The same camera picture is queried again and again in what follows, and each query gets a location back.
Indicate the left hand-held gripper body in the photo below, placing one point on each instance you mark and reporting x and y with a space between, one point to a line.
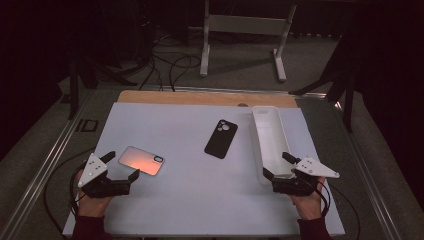
91 170

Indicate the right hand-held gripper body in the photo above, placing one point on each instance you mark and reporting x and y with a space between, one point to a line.
300 185

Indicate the pink smartphone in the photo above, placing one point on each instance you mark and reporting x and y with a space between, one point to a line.
141 160

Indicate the white plastic tray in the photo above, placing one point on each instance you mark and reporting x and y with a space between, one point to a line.
270 140

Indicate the black phone case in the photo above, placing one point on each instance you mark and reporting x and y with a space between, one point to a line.
221 138

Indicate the person's right hand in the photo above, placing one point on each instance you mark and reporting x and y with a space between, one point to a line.
310 206

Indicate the person's left hand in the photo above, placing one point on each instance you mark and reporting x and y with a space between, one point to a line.
91 206

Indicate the white table mat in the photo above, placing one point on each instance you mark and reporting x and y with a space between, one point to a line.
193 193

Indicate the black metal stand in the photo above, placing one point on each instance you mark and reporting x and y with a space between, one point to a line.
348 103
73 90

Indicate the metal floor rail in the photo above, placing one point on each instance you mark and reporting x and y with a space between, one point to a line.
373 186
43 166

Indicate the white metal desk frame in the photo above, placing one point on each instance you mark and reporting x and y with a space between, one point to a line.
245 25

